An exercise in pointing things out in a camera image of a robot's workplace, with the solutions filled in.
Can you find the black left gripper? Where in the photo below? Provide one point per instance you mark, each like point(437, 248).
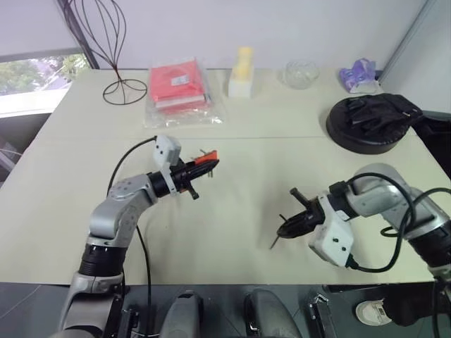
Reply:
point(181, 176)

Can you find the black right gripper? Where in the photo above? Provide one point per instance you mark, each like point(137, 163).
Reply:
point(311, 211)

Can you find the orange hex key holder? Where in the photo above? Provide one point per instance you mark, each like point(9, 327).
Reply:
point(207, 157)

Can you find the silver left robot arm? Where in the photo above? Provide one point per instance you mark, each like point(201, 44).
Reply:
point(116, 211)

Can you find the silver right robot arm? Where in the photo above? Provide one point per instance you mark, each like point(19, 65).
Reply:
point(377, 199)

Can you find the red packets in plastic bag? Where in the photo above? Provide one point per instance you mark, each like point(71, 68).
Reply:
point(183, 118)

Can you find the red booklet pack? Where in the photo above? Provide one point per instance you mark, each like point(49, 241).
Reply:
point(176, 88)

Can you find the yellow and white box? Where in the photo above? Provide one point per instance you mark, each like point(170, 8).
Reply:
point(241, 75)

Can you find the black round base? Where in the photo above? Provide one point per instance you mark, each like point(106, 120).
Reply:
point(366, 141)

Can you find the white shoe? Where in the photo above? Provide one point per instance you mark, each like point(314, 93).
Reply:
point(373, 312)

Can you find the clear glass bowl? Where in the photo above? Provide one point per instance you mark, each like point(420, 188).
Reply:
point(300, 74)

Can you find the black fabric pouch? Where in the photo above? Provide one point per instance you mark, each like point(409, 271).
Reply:
point(384, 109)

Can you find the purple plastic packet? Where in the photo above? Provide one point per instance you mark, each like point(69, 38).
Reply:
point(359, 75)

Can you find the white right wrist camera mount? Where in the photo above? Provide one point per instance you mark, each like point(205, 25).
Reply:
point(333, 239)

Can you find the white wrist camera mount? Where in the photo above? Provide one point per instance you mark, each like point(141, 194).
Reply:
point(165, 150)
point(333, 239)

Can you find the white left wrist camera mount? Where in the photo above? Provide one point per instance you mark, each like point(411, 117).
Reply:
point(165, 150)

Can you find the dark window frame post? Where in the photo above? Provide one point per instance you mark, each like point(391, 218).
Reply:
point(81, 35)

